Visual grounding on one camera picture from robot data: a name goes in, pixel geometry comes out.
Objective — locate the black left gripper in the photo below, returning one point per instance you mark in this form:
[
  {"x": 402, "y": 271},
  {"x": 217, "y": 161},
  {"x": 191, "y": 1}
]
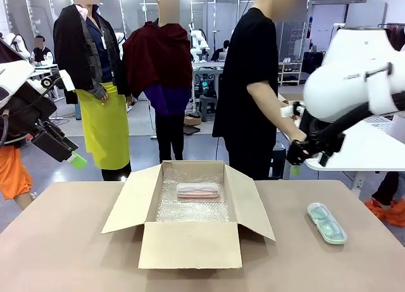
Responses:
[{"x": 53, "y": 141}]

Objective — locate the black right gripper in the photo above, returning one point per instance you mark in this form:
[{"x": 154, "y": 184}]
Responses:
[{"x": 330, "y": 144}]

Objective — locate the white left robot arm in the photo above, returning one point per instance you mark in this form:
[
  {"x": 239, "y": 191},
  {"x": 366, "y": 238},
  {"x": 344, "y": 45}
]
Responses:
[{"x": 16, "y": 73}]

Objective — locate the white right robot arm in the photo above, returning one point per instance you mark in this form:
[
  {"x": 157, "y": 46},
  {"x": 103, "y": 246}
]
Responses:
[{"x": 351, "y": 76}]

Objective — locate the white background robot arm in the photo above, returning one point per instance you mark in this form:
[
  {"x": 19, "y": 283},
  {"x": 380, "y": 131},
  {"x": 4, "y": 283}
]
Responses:
[{"x": 199, "y": 40}]

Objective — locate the person's bare right forearm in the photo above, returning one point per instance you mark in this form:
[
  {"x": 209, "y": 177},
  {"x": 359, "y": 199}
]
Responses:
[{"x": 272, "y": 108}]

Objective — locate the mint green glasses case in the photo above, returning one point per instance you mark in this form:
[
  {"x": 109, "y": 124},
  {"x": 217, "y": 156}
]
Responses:
[{"x": 327, "y": 224}]

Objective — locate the pink glasses case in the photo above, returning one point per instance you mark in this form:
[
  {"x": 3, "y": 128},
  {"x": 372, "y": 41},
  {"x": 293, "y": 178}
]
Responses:
[{"x": 197, "y": 190}]

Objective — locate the open cardboard shipping box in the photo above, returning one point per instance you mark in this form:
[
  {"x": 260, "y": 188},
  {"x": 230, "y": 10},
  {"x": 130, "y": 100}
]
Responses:
[{"x": 190, "y": 247}]

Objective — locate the mannequin with yellow apron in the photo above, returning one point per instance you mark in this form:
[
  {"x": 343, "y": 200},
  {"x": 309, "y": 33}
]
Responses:
[{"x": 104, "y": 121}]

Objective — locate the white side table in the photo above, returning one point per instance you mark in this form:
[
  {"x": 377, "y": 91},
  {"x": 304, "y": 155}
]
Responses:
[{"x": 367, "y": 146}]

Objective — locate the person in black t-shirt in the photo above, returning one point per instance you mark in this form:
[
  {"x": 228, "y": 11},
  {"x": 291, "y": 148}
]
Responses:
[{"x": 243, "y": 99}]

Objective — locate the white shoe rack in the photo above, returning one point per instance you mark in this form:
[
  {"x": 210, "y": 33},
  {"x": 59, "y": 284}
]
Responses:
[{"x": 289, "y": 70}]

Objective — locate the grey plastic stool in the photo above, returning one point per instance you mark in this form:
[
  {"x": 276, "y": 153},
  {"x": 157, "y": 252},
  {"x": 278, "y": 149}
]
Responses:
[{"x": 207, "y": 106}]

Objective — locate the small cardboard box on floor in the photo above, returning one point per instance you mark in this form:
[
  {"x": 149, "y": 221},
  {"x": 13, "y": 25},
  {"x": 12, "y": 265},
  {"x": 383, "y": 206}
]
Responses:
[{"x": 192, "y": 120}]

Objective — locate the orange cloth on floor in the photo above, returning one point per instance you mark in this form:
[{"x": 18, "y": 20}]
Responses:
[{"x": 389, "y": 211}]

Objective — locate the seated person in background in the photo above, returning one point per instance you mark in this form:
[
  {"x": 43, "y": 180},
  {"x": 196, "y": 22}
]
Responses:
[{"x": 41, "y": 53}]

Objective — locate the clear bubble wrap sheet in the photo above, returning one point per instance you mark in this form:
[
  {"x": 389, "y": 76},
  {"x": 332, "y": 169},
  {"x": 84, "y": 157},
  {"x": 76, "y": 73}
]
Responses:
[{"x": 190, "y": 209}]

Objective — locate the mannequin with maroon shawl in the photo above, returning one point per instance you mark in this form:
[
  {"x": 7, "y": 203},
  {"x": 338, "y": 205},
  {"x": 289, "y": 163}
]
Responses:
[{"x": 158, "y": 60}]

